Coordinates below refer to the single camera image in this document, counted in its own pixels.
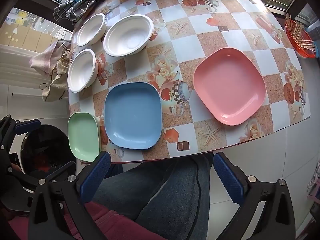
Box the large white bowl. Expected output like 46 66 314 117
103 15 154 57

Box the blue square plate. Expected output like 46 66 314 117
104 82 162 151

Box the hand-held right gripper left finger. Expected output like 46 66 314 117
27 151 112 240

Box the green square plate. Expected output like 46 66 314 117
67 112 102 162

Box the orange plastic basket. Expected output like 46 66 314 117
284 17 317 59

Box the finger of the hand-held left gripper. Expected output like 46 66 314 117
0 115 41 150
10 161 77 188

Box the small white bowl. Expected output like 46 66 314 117
67 49 99 93
76 13 107 47

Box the beige towel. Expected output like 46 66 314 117
41 60 70 103

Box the grey checked cloth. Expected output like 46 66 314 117
53 0 110 22

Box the pile of toothpicks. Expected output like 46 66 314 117
285 12 315 53

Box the red jacket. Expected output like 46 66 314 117
0 201 160 240

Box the pink towel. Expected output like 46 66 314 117
30 40 67 73

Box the pink square plate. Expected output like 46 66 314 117
192 47 266 126

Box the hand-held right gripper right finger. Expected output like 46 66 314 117
213 152 297 240

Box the printed checkered tablecloth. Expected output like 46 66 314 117
68 0 312 164

